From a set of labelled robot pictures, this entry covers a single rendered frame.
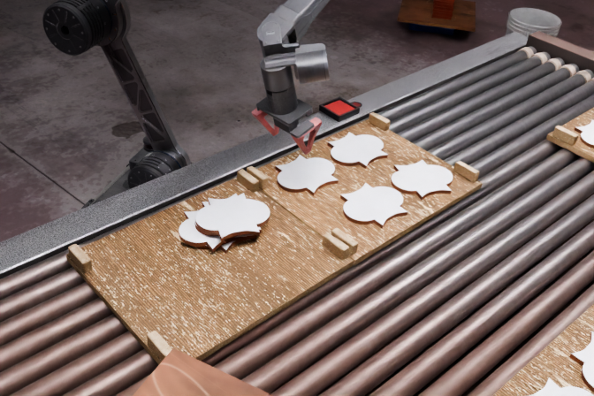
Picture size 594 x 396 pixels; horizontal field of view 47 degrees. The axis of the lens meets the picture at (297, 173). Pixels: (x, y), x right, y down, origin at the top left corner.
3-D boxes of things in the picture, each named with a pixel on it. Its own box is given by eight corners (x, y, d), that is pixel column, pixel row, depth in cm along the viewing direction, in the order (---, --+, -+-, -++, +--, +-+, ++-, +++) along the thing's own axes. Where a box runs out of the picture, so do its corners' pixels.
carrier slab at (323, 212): (241, 180, 150) (241, 174, 149) (369, 123, 173) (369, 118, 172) (354, 266, 129) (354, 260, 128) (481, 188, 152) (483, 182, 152)
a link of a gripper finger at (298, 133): (302, 134, 142) (296, 99, 135) (327, 148, 137) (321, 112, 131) (279, 152, 139) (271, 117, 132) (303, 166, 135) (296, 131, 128)
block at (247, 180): (236, 180, 147) (236, 171, 146) (242, 178, 148) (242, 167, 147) (253, 194, 144) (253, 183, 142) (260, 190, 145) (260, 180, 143)
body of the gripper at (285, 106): (279, 95, 139) (273, 65, 134) (314, 114, 133) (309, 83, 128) (256, 111, 136) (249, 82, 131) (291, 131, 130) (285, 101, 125)
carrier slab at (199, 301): (66, 260, 126) (65, 254, 125) (239, 181, 150) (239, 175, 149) (171, 379, 106) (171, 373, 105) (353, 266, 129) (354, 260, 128)
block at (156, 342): (146, 346, 109) (145, 334, 108) (156, 339, 110) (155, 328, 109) (166, 369, 106) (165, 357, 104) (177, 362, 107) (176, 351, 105)
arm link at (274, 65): (258, 51, 128) (258, 68, 124) (294, 46, 127) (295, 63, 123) (265, 80, 133) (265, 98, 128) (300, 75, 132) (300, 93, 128)
